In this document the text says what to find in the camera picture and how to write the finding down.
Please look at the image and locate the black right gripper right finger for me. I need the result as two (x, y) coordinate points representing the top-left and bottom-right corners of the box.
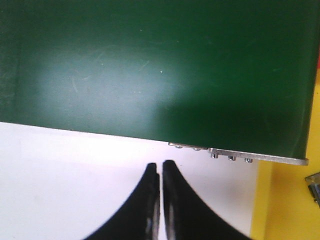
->
(162, 160), (249, 240)

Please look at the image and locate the yellow mushroom push button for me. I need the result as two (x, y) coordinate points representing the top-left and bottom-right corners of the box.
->
(304, 172), (320, 206)

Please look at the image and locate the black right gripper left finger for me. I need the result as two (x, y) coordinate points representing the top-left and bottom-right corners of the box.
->
(86, 163), (160, 240)

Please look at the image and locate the yellow plastic tray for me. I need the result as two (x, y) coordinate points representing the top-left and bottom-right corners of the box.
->
(250, 83), (320, 240)

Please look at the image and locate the green conveyor belt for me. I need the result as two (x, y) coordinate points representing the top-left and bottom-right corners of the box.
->
(0, 0), (320, 159)

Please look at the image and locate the aluminium conveyor frame rail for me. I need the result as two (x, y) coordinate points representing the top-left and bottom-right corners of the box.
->
(168, 142), (309, 166)

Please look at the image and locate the red plastic tray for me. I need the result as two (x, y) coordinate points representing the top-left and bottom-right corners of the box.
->
(317, 48), (320, 69)

